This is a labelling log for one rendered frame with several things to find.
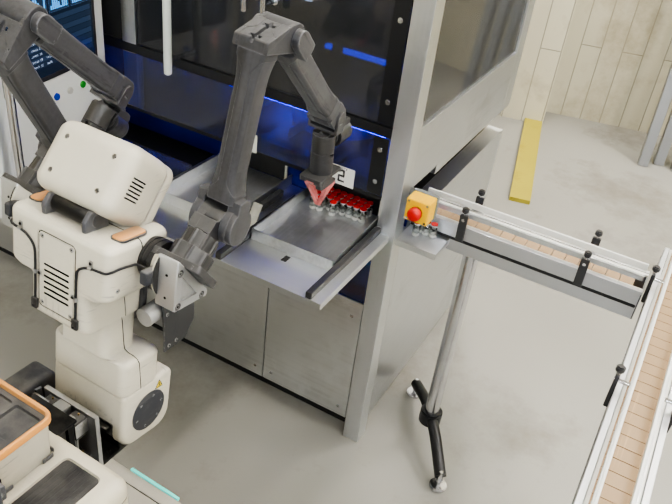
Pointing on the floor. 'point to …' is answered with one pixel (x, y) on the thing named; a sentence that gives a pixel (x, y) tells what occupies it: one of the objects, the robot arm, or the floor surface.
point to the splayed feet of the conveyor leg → (431, 435)
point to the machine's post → (394, 203)
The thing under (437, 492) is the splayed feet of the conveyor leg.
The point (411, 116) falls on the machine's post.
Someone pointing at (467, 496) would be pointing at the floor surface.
